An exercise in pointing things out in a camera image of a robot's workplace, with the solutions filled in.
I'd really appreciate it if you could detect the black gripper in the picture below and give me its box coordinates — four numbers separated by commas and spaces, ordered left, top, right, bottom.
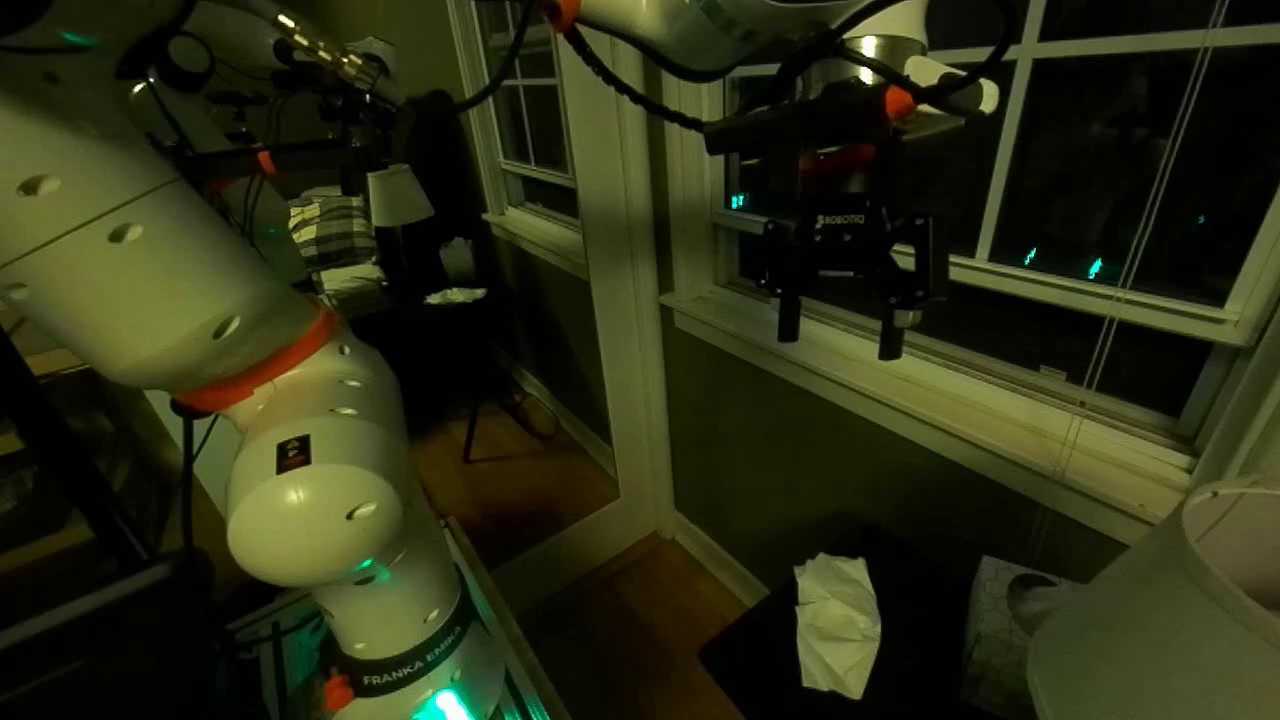
705, 86, 947, 362

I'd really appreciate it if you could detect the white framed window sash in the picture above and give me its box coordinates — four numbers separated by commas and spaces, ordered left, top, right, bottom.
691, 0, 1280, 352

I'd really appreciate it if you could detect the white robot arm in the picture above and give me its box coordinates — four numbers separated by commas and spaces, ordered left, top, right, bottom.
0, 0, 1000, 720

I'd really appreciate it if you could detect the white window sill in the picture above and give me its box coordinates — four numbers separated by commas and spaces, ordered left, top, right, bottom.
669, 290, 1191, 544

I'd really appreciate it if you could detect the white side window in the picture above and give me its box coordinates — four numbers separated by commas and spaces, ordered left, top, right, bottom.
451, 0, 590, 278

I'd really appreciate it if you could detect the white crumpled cloth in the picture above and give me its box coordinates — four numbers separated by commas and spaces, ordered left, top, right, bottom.
792, 551, 884, 701

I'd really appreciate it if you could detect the white lampshade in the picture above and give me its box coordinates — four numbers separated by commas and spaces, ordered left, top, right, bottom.
1028, 483, 1280, 720

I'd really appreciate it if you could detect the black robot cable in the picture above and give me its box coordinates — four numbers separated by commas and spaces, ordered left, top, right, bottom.
451, 0, 1045, 136

